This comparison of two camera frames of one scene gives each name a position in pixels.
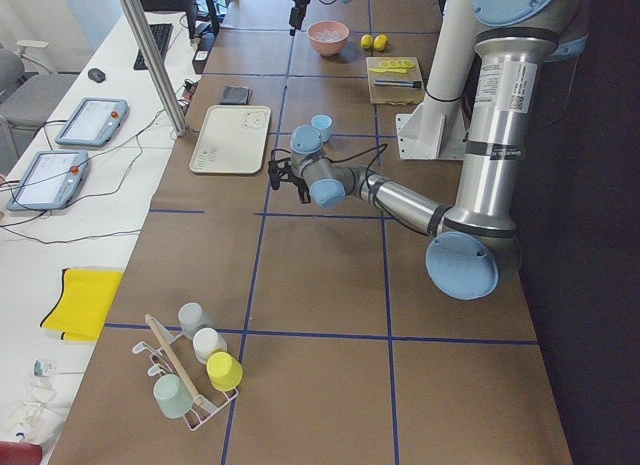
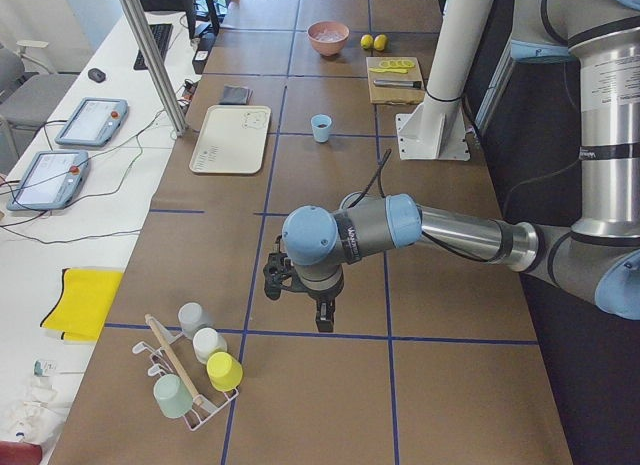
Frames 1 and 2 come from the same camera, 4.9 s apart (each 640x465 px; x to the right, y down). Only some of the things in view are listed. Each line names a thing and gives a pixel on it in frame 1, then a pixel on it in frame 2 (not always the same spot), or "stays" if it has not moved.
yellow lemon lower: x=380 y=42 stays
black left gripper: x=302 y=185 → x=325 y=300
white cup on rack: x=207 y=341 stays
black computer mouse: x=96 y=74 stays
